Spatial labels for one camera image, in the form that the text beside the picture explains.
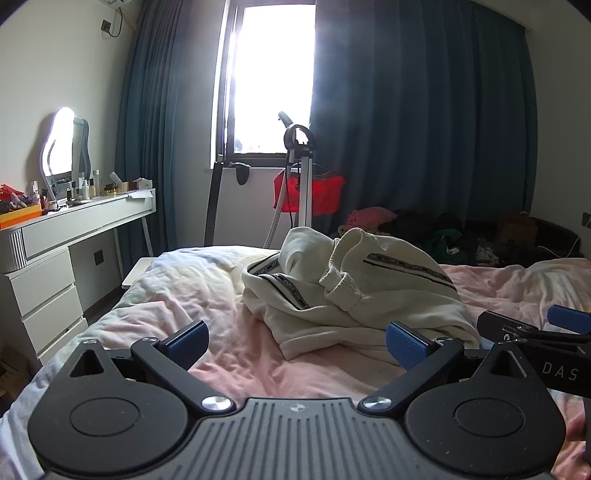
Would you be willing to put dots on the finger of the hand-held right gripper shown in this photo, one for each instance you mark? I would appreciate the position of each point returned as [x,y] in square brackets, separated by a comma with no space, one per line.
[570,319]
[505,324]

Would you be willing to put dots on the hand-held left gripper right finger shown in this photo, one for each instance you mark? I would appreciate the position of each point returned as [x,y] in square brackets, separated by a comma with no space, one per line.
[408,344]

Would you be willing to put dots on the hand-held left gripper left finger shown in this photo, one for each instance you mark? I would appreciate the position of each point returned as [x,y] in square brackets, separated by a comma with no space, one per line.
[187,344]

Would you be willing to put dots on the cream pants with striped trim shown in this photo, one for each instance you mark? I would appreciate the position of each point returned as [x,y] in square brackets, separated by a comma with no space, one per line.
[369,295]

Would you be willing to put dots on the person's right hand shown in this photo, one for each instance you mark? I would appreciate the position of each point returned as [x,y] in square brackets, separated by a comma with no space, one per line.
[576,429]

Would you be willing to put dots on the pink and white bed blanket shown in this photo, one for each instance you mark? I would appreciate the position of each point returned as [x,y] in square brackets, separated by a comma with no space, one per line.
[221,295]

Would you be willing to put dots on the small white side table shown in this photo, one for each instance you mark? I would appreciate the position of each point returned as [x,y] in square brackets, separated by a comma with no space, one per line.
[138,272]

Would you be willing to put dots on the pink cloth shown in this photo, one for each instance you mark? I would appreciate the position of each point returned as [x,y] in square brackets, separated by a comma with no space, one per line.
[371,216]

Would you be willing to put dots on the black curved bar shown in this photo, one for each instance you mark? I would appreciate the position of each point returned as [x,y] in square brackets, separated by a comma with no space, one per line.
[213,203]

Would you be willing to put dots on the white dressing table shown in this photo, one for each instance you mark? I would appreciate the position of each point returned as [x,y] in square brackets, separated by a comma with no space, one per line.
[51,277]

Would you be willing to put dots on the white tissue box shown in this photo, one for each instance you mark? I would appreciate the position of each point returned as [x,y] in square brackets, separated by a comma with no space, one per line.
[142,190]

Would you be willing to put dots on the red cloth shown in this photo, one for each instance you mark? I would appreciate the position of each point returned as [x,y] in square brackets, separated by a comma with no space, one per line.
[323,191]

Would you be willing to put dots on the black ironing mitt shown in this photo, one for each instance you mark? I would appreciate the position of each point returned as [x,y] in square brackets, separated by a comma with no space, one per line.
[241,171]

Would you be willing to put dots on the row of cosmetic bottles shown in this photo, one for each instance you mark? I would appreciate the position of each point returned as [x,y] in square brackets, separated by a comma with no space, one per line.
[87,187]

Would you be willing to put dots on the garment steamer stand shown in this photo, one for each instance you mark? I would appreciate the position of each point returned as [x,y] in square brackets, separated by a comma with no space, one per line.
[304,184]

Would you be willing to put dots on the orange box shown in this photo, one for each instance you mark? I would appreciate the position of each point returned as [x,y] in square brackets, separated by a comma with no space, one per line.
[21,216]

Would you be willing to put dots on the wide blue curtain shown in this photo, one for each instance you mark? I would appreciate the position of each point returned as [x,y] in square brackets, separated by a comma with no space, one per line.
[415,115]

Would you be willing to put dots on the wavy lit vanity mirror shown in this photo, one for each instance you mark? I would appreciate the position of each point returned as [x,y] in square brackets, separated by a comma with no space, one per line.
[60,145]

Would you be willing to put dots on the window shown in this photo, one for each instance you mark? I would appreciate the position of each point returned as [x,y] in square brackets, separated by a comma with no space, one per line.
[272,78]

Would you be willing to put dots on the white air conditioner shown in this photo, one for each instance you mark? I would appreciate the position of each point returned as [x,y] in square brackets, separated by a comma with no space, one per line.
[115,2]

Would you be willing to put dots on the dark wall outlet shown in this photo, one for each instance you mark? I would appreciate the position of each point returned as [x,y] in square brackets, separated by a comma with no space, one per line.
[99,257]

